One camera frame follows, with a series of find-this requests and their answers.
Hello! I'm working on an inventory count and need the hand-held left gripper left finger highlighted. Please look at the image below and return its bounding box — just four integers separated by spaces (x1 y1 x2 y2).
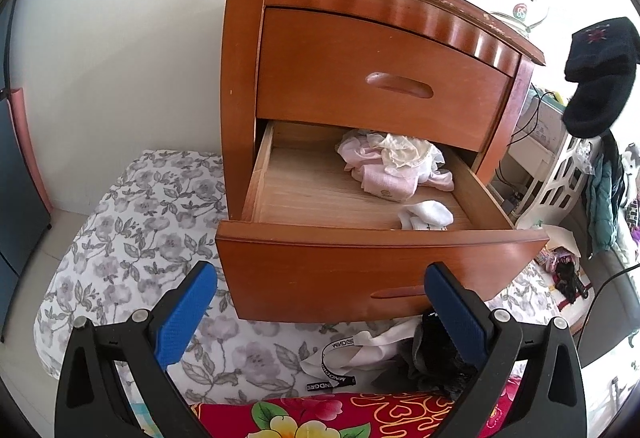
54 259 219 438

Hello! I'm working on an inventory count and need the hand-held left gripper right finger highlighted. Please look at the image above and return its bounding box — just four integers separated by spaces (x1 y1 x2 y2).
423 261 587 438

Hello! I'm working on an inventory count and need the black lace underwear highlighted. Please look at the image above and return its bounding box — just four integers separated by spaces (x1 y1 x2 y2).
410 308 481 403

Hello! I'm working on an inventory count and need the white underwear black printed waistband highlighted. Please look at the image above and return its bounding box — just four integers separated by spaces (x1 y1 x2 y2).
299 318 426 394

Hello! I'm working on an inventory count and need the white cartoon sock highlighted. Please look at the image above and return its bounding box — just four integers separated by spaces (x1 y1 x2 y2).
398 199 454 233

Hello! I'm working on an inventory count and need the wooden drawer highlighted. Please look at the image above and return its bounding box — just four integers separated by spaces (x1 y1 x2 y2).
255 6 516 153
215 120 551 323

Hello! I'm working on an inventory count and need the pink and cream clothes pile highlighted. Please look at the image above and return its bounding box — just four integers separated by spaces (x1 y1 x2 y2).
337 128 456 203

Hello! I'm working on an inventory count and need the cream lace underwear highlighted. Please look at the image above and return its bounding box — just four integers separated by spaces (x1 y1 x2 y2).
380 133 445 173

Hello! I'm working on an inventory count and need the black knit beanie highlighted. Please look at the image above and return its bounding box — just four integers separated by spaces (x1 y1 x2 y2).
562 16 640 139

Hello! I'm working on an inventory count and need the closed wooden drawer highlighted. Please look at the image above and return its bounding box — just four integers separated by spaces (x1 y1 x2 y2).
255 6 516 153

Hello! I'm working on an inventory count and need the grey floral white quilt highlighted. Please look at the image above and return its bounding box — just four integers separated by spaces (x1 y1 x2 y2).
32 149 591 406

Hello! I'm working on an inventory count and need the colourful toy clutter pile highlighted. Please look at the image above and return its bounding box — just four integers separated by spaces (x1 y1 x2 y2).
536 248 576 275

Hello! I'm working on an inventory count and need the black red toy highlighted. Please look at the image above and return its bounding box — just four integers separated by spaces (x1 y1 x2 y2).
550 262 591 305

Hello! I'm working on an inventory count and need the white plastic bag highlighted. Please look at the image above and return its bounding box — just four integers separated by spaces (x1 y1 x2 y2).
515 223 581 263

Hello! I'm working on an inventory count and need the red floral blanket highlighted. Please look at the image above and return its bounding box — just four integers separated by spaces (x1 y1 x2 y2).
192 378 531 438

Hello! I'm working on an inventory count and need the teal padded jacket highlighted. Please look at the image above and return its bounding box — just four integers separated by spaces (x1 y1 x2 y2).
585 133 632 261

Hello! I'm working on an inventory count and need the white lattice basket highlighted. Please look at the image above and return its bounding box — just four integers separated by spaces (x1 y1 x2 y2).
517 130 603 231

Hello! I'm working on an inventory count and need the dark blue wardrobe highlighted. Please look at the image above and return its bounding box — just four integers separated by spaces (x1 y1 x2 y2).
0 8 53 344

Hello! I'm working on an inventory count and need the white appliance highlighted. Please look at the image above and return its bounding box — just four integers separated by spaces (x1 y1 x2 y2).
500 90 573 219

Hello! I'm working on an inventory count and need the pink trim strip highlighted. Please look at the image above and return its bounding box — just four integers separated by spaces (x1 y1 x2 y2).
10 88 55 215

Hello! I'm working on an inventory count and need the wooden nightstand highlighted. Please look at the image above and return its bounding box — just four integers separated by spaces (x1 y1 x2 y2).
218 0 548 229

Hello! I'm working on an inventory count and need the glass bowl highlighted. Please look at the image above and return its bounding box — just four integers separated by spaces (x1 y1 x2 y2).
489 0 551 37

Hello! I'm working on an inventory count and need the black cable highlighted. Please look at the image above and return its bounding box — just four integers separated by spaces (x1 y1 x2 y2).
575 263 640 339

